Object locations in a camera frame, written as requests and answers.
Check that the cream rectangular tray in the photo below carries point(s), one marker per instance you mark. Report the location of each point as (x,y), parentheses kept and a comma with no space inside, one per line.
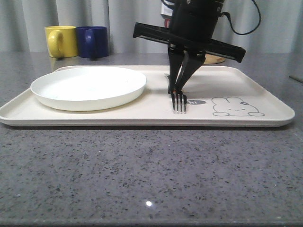
(216,96)

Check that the silver metal fork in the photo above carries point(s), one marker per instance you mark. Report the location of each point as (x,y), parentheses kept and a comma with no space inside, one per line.
(179,101)

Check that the white round plate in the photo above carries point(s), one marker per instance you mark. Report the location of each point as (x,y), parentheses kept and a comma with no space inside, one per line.
(89,88)

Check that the grey curtain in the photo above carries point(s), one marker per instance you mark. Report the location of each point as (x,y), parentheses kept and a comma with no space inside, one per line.
(263,26)

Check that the wooden mug tree stand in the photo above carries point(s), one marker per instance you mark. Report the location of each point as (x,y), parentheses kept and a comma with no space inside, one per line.
(212,59)

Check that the red mug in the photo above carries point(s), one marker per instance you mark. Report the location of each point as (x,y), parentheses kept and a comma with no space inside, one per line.
(167,22)

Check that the dark blue mug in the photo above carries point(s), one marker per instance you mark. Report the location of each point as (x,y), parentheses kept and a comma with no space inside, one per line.
(92,41)

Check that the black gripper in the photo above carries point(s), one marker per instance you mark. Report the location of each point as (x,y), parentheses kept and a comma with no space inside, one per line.
(192,26)

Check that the yellow mug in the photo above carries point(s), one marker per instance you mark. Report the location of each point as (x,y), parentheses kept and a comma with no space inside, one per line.
(61,41)

